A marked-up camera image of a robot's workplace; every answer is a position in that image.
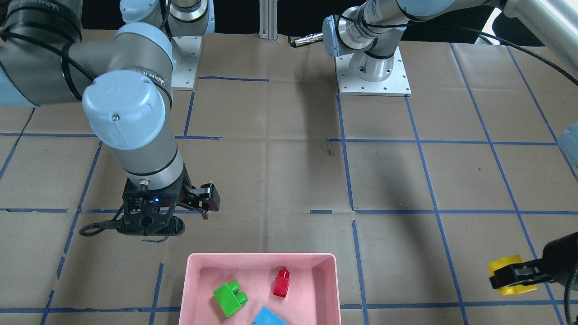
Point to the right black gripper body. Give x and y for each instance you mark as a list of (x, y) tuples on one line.
[(199, 196)]

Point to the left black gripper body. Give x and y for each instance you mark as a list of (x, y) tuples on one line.
[(561, 261)]

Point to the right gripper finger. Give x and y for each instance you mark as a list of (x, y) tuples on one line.
[(204, 199)]

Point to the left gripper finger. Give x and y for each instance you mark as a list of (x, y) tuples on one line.
[(506, 275)]

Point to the yellow toy block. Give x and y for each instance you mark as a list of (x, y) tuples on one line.
[(521, 289)]

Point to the green toy block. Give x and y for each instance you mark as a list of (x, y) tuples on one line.
[(229, 298)]

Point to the red toy block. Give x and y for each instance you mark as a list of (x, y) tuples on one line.
[(281, 284)]

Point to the blue toy block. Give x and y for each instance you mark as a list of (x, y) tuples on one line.
[(266, 317)]

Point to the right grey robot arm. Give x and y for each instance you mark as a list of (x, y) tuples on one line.
[(124, 86)]

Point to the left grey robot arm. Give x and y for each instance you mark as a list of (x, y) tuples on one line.
[(374, 29)]

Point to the pink plastic box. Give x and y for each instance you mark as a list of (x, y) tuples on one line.
[(312, 299)]

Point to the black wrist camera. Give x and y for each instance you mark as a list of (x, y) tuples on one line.
[(140, 217)]

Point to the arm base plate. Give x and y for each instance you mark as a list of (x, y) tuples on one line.
[(186, 57), (359, 74)]

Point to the metal cable connector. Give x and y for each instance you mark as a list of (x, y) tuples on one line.
[(297, 42)]

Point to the aluminium frame post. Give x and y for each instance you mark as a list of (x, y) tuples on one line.
[(268, 20)]

